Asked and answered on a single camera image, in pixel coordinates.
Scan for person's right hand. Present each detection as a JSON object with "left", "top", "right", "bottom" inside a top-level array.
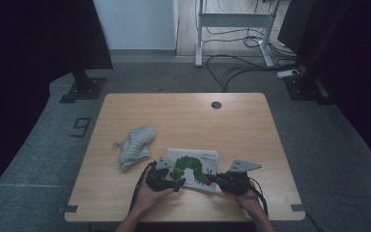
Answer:
[{"left": 227, "top": 180, "right": 263, "bottom": 218}]

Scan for person's left hand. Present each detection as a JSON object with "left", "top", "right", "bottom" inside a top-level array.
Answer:
[{"left": 134, "top": 178, "right": 176, "bottom": 215}]

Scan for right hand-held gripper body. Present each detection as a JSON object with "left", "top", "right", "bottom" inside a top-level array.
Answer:
[{"left": 218, "top": 159, "right": 263, "bottom": 196}]

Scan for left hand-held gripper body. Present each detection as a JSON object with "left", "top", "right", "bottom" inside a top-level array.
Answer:
[{"left": 145, "top": 157, "right": 175, "bottom": 191}]

